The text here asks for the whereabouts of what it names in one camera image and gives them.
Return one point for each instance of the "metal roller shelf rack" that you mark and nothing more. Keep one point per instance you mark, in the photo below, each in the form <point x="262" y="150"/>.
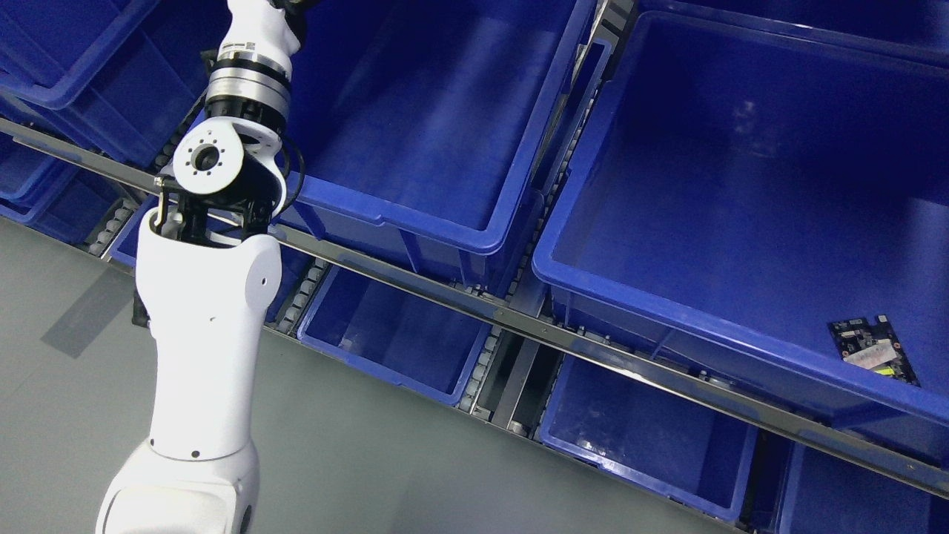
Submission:
<point x="811" y="476"/>

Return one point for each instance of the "large blue bin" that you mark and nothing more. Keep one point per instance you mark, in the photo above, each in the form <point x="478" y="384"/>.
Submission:
<point x="419" y="122"/>
<point x="738" y="187"/>

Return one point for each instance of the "large blue bin right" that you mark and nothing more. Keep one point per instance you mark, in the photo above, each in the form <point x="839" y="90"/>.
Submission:
<point x="738" y="187"/>

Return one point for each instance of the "blue bin far left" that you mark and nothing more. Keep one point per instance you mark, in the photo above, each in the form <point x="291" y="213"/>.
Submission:
<point x="116" y="76"/>

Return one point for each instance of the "blue bin bottom right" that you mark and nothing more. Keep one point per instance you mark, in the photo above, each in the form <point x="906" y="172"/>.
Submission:
<point x="670" y="446"/>

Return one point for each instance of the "large blue bin centre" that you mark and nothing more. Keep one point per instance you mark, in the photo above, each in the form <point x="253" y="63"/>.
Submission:
<point x="419" y="122"/>

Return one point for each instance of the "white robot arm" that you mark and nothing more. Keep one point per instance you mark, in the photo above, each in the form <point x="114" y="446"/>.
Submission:
<point x="207" y="270"/>

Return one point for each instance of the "blue bin bottom centre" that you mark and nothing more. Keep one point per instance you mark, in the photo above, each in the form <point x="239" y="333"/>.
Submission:
<point x="393" y="336"/>

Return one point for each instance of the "green circuit board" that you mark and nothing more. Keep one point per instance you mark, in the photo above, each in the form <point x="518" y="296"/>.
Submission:
<point x="872" y="345"/>

